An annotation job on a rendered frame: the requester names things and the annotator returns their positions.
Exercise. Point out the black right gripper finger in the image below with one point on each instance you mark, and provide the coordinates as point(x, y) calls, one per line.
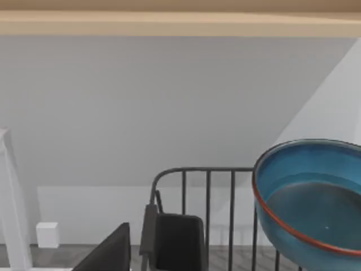
point(114, 252)

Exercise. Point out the blue bowl with red rim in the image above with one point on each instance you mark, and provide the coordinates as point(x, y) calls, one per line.
point(299, 175)

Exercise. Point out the dark grey utensil holder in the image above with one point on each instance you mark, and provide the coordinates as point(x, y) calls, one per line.
point(177, 242)

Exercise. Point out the small white box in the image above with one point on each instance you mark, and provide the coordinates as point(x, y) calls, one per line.
point(47, 235)

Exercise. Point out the pale wooden board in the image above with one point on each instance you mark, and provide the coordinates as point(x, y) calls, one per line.
point(180, 24)

